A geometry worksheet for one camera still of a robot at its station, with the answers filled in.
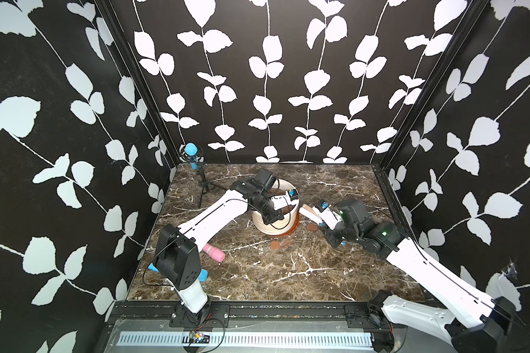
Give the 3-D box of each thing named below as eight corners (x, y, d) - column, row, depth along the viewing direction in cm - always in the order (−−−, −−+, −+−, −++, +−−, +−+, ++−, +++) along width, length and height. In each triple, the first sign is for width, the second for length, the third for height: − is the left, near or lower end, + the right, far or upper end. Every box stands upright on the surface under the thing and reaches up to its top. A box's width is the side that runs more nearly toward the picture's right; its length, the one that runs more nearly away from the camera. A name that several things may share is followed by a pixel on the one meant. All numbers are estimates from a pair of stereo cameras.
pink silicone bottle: (203, 254, 90) (200, 250, 87) (208, 246, 92) (206, 242, 89) (222, 263, 88) (220, 260, 85) (226, 255, 90) (225, 251, 87)
